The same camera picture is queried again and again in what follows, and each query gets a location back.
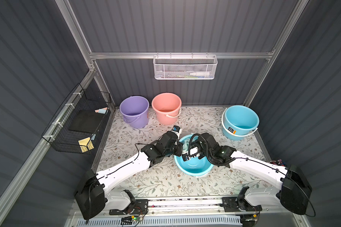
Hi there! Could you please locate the teal plastic bucket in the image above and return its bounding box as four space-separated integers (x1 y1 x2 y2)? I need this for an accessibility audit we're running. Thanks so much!
221 106 260 141
173 134 214 177

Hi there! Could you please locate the pink plastic bucket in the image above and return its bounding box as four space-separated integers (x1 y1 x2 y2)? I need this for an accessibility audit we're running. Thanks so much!
152 93 182 125

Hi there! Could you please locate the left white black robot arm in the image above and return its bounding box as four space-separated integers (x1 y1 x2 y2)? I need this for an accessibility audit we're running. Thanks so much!
74 125 182 221

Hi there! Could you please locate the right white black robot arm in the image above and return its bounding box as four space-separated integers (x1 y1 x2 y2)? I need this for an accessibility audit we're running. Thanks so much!
180 133 312 215

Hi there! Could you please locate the purple plastic bucket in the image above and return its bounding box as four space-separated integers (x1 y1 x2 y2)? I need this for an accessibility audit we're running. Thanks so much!
119 96 149 129

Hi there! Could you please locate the floral patterned table mat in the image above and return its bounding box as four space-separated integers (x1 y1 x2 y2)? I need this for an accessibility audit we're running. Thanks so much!
98 107 271 198

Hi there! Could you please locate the white bottle in basket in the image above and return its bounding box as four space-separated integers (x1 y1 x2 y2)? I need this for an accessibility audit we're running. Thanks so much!
190 72 210 78

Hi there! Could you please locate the pink cup of markers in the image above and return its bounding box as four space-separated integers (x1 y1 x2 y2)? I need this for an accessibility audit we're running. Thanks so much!
269 159 285 166

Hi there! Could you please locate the yellow sticky note pad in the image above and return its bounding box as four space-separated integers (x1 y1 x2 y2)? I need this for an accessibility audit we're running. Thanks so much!
78 137 94 153

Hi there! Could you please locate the black notebook in basket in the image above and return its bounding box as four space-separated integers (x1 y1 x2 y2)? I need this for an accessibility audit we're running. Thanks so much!
68 110 106 133

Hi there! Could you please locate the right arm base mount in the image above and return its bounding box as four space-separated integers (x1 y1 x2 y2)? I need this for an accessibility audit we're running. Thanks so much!
219 196 262 213

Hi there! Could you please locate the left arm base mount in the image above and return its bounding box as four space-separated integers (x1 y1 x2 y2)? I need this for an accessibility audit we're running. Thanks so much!
109 199 149 215

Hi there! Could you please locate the white wire mesh basket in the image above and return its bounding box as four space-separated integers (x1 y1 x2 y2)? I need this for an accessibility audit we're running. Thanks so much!
153 54 218 80

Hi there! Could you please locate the black wire wall basket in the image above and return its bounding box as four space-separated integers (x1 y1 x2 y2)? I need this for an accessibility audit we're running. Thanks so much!
42 84 112 155

